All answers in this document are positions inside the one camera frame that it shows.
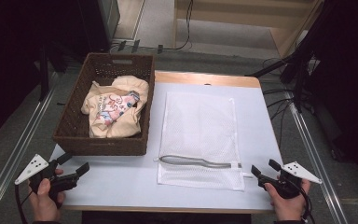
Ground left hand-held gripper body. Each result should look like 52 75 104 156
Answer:
14 153 79 204

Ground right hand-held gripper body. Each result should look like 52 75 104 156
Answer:
258 161 323 200

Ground brown wicker basket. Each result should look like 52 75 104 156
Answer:
51 51 157 157

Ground cream printed shirt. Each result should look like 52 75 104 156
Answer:
80 75 150 139

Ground white mesh laundry bag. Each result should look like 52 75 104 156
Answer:
153 91 255 191

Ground person's right hand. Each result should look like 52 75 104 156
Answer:
264 178 311 222

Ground person's left hand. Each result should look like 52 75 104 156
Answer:
27 168 66 222

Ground white table mat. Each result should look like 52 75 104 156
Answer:
49 82 283 211

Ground black stand pole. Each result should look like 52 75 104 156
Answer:
37 43 51 102

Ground black metal stand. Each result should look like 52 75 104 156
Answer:
244 0 339 114

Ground wooden table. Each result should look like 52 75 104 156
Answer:
49 70 283 216

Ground dark cabinet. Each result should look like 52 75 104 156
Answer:
83 0 121 48

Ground wooden platform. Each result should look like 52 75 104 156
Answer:
172 0 324 59

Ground metal floor rail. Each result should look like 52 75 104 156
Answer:
0 88 59 220
287 92 351 224

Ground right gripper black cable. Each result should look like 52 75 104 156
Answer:
296 185 314 224

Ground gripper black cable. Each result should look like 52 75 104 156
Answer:
296 185 314 224
14 183 34 224

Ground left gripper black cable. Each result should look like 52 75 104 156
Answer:
14 183 34 224

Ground black floor cables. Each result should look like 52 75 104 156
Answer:
261 57 295 148

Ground black hanging cable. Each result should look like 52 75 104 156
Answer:
162 0 195 51

